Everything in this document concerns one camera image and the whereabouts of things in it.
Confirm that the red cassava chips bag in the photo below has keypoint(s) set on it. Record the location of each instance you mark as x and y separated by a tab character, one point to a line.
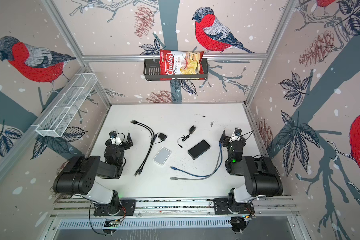
176	63

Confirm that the white wire mesh shelf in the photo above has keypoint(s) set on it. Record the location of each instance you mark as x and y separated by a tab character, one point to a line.
61	115

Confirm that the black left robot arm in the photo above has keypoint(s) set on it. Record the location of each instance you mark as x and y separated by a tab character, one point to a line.
78	178

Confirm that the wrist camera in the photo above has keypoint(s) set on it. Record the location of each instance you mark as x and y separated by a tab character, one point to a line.
116	141
234	138

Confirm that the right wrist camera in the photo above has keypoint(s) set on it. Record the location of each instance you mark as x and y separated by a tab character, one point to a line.
234	138

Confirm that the black wall basket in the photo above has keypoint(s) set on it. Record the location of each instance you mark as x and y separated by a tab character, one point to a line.
152	72

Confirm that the aluminium mounting rail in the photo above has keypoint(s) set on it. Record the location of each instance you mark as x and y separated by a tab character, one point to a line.
178	207

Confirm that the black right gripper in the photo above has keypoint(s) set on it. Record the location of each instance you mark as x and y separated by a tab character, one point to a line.
229	142

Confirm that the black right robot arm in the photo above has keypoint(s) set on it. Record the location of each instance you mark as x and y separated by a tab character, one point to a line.
261	178

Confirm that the black power adapter with cable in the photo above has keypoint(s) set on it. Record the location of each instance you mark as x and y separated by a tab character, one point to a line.
162	137

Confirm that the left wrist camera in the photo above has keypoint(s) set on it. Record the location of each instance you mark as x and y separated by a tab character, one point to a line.
116	141

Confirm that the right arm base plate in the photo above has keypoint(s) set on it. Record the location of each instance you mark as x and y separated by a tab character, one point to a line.
224	206

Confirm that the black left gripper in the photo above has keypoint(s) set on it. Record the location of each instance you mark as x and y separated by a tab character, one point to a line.
121	143

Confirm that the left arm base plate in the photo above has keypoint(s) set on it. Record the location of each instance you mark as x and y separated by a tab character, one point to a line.
123	207

